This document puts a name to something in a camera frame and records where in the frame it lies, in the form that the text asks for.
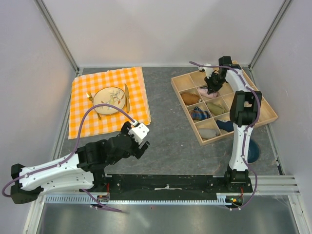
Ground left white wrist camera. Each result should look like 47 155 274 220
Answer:
128 120 150 145

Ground olive rolled cloth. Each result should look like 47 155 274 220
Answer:
207 102 227 116

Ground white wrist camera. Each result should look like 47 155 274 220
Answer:
128 120 150 145
198 63 214 78

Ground striped rolled sock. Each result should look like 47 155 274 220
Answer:
189 107 210 121

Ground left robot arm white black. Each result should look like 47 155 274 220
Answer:
10 122 150 204

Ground gold fork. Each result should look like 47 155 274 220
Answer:
86 92 102 120

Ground white slotted cable duct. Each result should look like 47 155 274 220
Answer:
44 194 232 205

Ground brown rolled cloth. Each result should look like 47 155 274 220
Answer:
181 92 201 105

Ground blue ceramic bowl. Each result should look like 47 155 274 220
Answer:
248 139 260 164

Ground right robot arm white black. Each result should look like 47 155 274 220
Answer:
198 56 262 192

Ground navy rolled cloth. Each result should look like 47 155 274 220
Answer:
216 119 234 133

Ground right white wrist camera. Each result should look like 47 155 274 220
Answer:
198 63 214 78

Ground beige floral plate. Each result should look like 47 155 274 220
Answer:
93 87 126 115

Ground pink underwear navy trim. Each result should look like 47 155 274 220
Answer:
197 87 217 99

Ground gold knife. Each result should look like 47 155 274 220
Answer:
124 84 130 112

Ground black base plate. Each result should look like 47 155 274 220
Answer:
96 174 253 200

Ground orange white checkered cloth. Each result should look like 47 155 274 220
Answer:
68 67 151 139

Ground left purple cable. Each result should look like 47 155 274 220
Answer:
1 104 137 197

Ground grey rolled cloth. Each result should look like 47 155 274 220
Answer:
198 128 220 140

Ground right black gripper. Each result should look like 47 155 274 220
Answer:
204 72 226 94

